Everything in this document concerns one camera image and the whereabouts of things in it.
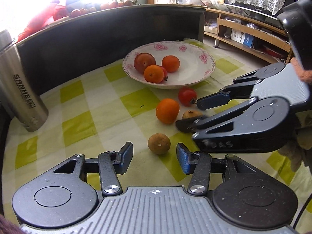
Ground television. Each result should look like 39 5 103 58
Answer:
222 3 291 30

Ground red plastic bag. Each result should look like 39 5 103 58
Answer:
17 0 70 42

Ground red cherry tomato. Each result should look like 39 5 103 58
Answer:
160 66 168 81

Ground blue white box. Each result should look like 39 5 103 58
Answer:
230 29 254 48

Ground fruits on coffee table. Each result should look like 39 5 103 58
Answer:
66 0 139 18

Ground large dark red tomato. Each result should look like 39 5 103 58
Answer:
134 53 156 74

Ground dark coffee table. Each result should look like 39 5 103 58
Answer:
17 4 205 95

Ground stainless steel thermos bottle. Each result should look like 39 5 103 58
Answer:
0 30 49 132

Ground brown kiwi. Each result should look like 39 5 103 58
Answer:
183 110 203 119
148 133 171 155

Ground orange mandarin front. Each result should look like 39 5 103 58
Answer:
143 65 165 83

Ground green checkered tablecloth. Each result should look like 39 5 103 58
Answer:
2 38 311 224

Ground orange mandarin back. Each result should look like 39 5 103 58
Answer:
155 98 180 125

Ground wooden tv cabinet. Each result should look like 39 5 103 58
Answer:
204 9 293 63

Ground orange mandarin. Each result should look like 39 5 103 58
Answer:
155 98 180 125
143 65 165 83

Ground small orange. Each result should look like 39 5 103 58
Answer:
161 56 180 72

